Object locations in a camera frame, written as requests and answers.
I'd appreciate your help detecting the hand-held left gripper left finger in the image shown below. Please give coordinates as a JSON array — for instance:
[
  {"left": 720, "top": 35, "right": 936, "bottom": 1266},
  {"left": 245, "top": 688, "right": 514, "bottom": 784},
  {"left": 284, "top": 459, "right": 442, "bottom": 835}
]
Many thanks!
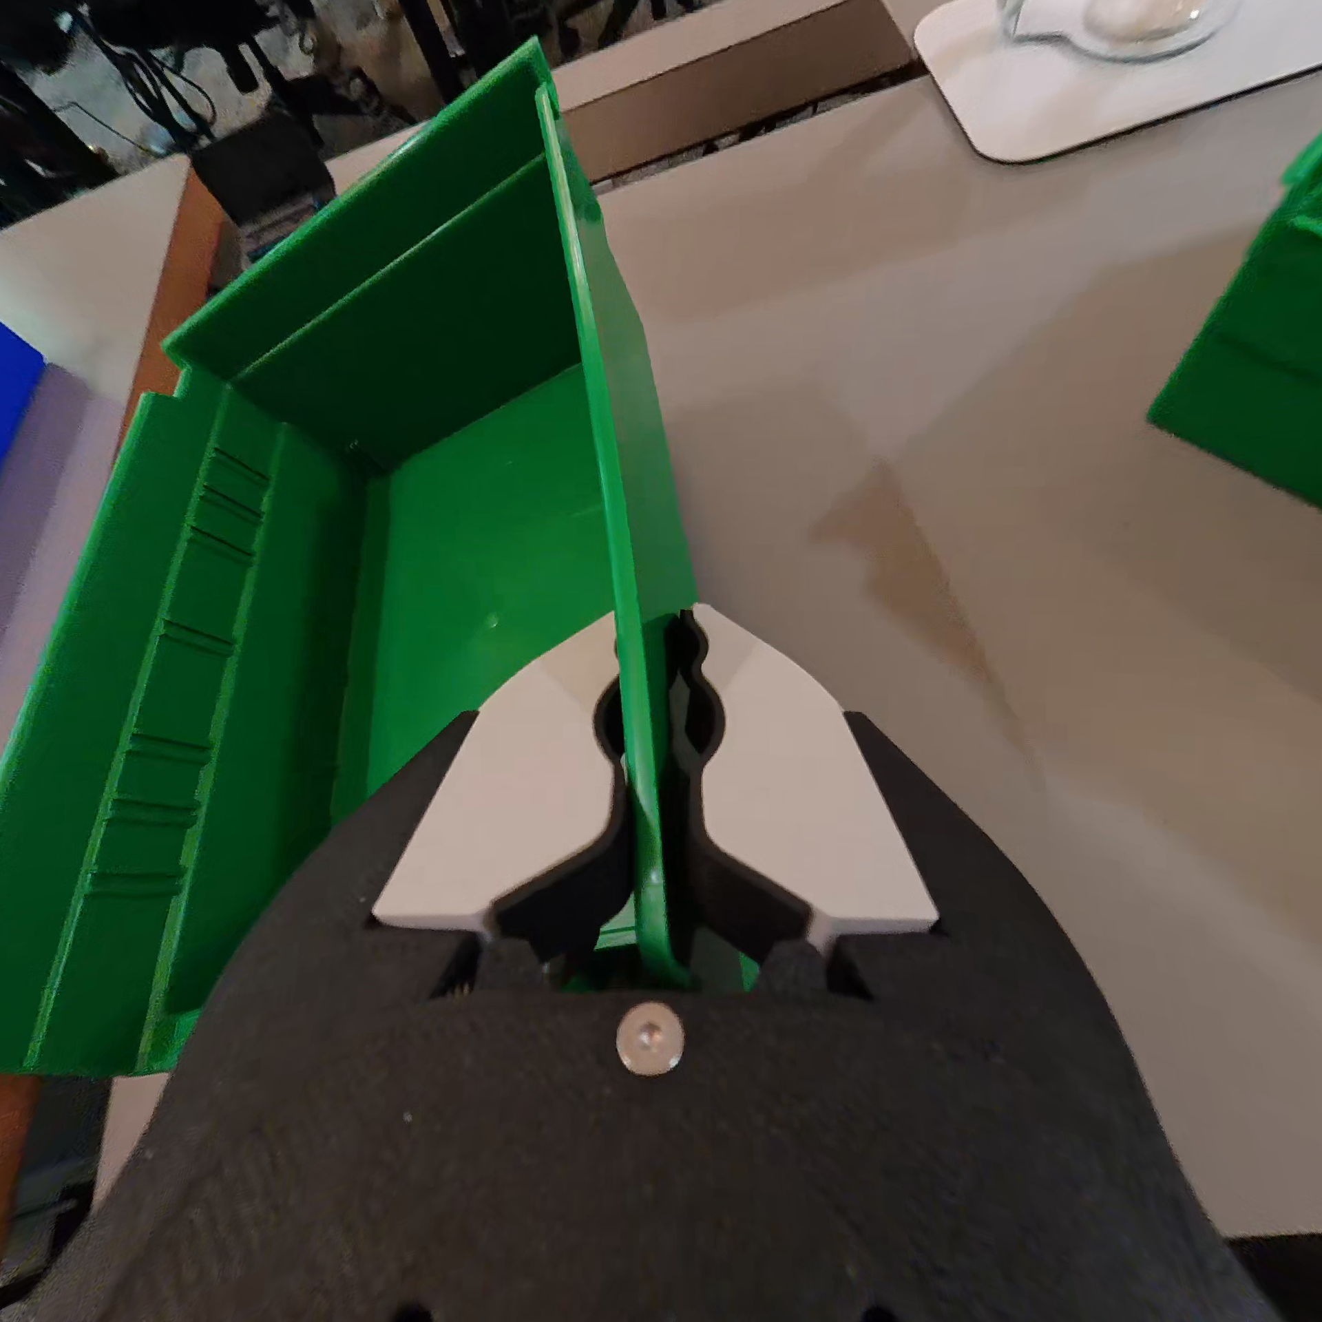
[{"left": 371, "top": 617, "right": 634, "bottom": 962}]

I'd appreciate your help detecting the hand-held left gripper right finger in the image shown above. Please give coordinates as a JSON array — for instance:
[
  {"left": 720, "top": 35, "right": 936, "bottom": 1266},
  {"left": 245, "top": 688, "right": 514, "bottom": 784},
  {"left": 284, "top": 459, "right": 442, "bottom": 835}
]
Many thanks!
[{"left": 665, "top": 605, "right": 941, "bottom": 973}]

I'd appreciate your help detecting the green plastic bin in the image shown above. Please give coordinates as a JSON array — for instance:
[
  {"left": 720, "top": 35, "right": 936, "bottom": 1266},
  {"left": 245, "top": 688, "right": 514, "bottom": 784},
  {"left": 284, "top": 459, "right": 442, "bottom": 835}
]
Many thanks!
[
  {"left": 0, "top": 37, "right": 760, "bottom": 1080},
  {"left": 1145, "top": 134, "right": 1322, "bottom": 507}
]

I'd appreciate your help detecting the grey desk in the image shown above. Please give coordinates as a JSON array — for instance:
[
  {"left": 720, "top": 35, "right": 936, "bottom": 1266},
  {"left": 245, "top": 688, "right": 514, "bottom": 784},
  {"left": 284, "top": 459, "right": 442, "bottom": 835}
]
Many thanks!
[{"left": 92, "top": 0, "right": 1322, "bottom": 1241}]

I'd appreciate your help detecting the black desk panel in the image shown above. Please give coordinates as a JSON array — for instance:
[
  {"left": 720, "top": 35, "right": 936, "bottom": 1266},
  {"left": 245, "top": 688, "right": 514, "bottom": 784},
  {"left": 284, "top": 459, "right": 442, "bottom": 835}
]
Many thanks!
[{"left": 557, "top": 26, "right": 925, "bottom": 193}]

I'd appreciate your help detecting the blue plastic bin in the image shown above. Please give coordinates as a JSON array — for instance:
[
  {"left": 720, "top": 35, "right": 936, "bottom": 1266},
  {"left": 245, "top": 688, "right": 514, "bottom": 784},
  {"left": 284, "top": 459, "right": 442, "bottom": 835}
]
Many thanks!
[{"left": 0, "top": 320, "right": 47, "bottom": 487}]

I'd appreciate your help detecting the black power cube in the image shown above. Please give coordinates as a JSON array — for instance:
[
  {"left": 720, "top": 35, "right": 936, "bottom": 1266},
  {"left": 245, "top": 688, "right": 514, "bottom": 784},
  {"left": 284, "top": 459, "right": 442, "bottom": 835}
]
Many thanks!
[{"left": 190, "top": 109, "right": 336, "bottom": 260}]

